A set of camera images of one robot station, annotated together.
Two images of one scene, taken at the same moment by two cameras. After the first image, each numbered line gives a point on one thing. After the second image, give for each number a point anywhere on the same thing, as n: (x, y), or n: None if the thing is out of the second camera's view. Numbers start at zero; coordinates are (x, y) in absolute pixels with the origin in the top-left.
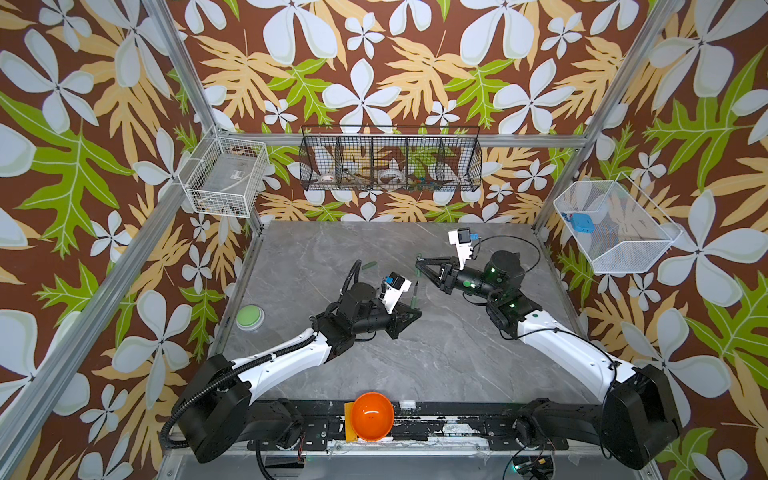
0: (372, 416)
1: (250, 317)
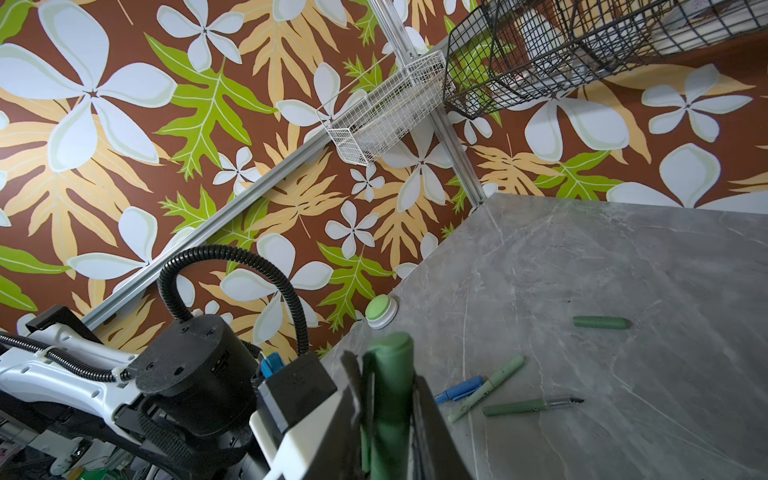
0: None
1: (381, 311)
